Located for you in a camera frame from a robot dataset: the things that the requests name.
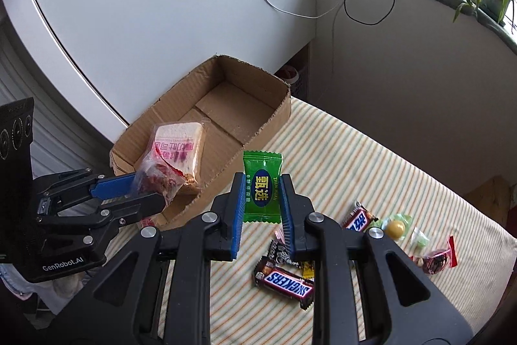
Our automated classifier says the brown chocolate bar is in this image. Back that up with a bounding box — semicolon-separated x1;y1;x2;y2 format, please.
253;256;316;310
341;200;379;233

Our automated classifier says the cardboard box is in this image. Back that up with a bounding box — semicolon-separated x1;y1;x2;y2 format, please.
110;54;292;232

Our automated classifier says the green small jelly packet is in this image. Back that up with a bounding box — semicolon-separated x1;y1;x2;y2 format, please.
410;227;431;254

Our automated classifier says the clear packet of red snacks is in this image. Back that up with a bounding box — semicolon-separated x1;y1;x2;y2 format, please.
131;161;184;205
412;235;459;275

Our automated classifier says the white ribbed panel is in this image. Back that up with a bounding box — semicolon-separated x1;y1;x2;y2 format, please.
0;22;124;184

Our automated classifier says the green candy packet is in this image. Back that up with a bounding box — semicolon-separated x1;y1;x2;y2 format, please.
242;151;283;224

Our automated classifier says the white cable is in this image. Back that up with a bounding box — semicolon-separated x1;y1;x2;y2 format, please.
236;0;352;77

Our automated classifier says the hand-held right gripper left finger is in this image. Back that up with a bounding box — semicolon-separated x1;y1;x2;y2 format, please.
77;172;247;345

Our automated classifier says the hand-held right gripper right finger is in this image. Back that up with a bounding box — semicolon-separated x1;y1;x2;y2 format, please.
279;173;481;345

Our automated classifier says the yellow jelly cup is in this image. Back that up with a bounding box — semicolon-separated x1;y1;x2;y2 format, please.
369;212;413;241

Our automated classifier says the wrapped sandwich bread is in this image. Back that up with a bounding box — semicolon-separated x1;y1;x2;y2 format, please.
141;122;205;194

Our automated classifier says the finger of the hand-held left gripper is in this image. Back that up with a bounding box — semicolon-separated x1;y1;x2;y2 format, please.
36;191;167;249
33;168;139;210

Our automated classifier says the white cabinet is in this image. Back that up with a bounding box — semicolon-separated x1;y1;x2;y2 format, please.
0;0;318;127

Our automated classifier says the black small snack packet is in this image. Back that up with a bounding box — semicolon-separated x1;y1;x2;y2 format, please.
269;230;308;269

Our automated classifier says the striped table cloth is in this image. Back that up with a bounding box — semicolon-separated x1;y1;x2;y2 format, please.
103;96;517;345

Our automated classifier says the light cloth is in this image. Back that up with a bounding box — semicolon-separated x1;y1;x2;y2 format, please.
0;264;95;329

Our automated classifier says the brown wooden furniture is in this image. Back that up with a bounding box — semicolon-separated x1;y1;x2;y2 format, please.
464;175;513;224

